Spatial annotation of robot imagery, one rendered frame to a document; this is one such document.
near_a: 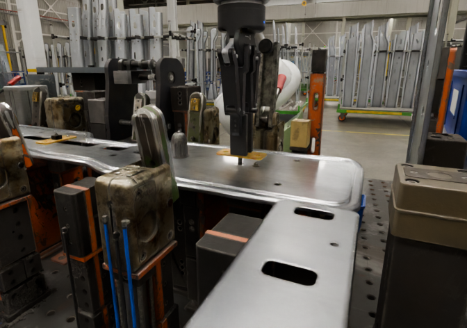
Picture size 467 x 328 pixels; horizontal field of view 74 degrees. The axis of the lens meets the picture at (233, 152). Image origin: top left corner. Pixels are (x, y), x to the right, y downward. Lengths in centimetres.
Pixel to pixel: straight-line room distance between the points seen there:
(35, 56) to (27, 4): 58
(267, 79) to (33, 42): 410
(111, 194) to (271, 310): 22
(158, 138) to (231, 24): 21
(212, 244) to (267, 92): 40
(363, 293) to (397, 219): 44
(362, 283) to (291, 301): 56
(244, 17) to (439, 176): 33
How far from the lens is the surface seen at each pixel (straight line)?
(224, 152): 55
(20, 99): 114
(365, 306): 75
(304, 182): 48
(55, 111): 102
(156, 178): 40
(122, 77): 88
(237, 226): 39
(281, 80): 76
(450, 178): 38
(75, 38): 560
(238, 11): 50
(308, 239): 33
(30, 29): 462
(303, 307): 25
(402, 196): 35
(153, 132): 40
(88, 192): 52
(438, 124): 65
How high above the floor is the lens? 117
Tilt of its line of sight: 15 degrees down
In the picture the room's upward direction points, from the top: straight up
